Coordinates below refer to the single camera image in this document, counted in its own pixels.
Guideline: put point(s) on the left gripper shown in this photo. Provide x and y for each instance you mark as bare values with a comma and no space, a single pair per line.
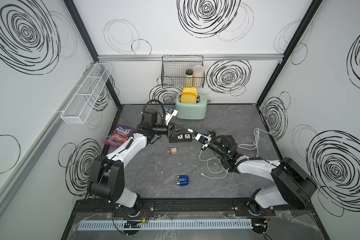
169,130

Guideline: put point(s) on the black power strip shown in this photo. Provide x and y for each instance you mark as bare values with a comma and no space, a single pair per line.
181,138

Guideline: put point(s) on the pink USB charger adapter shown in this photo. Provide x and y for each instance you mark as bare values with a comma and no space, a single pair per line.
172,151

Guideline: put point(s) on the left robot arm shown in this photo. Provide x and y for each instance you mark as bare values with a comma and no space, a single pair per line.
107,176

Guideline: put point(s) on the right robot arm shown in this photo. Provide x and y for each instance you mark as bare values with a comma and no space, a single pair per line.
293,186

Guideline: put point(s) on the purple Fox's candy bag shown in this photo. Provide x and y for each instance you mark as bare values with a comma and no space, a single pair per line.
120,135

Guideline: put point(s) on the mint green toaster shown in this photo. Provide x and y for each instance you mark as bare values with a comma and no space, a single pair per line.
188,111

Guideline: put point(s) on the yellow sponge toast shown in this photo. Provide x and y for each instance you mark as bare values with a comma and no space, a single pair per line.
189,96

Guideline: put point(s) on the dark lid spice jar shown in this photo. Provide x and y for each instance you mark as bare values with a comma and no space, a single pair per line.
189,78

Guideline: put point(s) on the white lid plastic jar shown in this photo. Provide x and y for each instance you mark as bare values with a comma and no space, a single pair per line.
198,76

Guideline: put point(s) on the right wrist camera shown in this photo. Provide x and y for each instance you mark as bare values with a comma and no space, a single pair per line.
204,140

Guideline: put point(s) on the black wire basket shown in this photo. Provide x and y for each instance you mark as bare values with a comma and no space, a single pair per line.
174,69

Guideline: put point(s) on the white wire wall shelf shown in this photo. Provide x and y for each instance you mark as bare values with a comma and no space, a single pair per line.
83,102

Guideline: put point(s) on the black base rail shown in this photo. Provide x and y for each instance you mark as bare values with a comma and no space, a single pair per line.
150,207

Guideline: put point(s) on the grey slotted cable duct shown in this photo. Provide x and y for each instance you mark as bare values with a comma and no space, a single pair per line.
200,224

